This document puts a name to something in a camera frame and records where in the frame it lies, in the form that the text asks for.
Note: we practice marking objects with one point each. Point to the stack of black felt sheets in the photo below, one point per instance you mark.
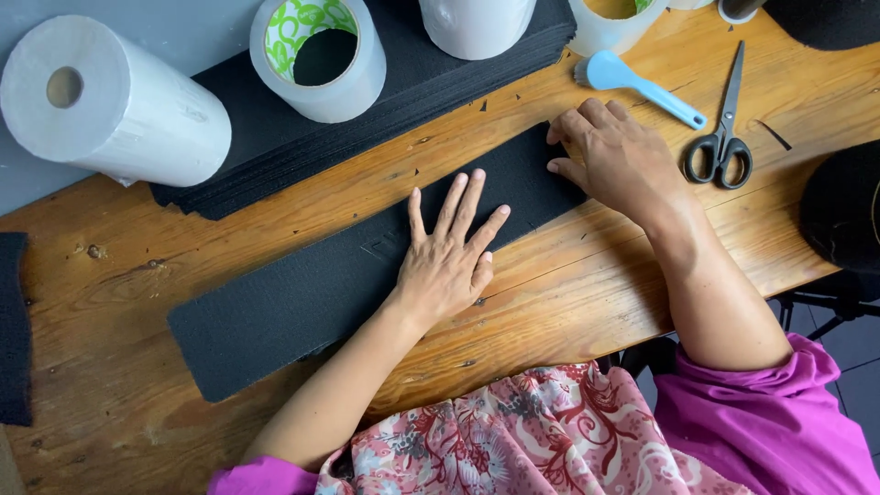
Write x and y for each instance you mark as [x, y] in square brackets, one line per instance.
[412, 89]

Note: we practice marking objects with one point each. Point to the light blue plastic brush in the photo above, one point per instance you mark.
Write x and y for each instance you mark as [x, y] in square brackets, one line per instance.
[636, 84]

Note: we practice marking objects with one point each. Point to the person's right hand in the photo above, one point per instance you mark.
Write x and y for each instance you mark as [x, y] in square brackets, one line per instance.
[622, 161]

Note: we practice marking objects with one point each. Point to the black chair frame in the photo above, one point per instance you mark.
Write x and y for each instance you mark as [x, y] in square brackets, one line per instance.
[835, 302]

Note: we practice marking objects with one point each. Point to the black felt strip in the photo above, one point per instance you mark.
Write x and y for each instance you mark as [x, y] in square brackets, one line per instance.
[330, 289]

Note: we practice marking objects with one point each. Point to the clear tape roll green core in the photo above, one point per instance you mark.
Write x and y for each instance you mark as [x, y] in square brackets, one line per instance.
[323, 65]

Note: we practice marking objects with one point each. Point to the clear tape roll brown core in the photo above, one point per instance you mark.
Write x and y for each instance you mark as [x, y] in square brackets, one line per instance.
[608, 24]

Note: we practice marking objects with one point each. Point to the black fabric cap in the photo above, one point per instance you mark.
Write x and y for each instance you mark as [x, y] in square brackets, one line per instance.
[842, 206]

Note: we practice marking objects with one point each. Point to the black fabric bundle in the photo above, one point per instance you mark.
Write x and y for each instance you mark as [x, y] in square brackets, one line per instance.
[825, 20]

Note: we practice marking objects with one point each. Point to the white paper roll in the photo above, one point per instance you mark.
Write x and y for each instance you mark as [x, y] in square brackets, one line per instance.
[117, 103]

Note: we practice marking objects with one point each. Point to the person's left hand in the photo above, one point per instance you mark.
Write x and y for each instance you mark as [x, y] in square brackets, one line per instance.
[440, 265]

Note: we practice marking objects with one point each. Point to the black felt piece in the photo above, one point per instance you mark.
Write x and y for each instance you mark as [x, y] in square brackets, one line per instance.
[14, 330]

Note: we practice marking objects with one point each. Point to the floral pink headscarf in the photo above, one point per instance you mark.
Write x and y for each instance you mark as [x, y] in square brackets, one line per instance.
[529, 433]

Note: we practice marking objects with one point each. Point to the small white tape roll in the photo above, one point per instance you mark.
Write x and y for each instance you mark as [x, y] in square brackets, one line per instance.
[739, 8]

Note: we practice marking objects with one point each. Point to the white plastic film roll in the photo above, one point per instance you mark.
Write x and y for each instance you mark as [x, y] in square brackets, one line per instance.
[476, 26]

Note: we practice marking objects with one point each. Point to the magenta sleeve garment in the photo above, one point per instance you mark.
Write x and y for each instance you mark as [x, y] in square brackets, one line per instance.
[763, 426]

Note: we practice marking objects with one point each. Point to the black felt sliver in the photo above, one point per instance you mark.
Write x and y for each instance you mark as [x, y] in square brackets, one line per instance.
[774, 135]

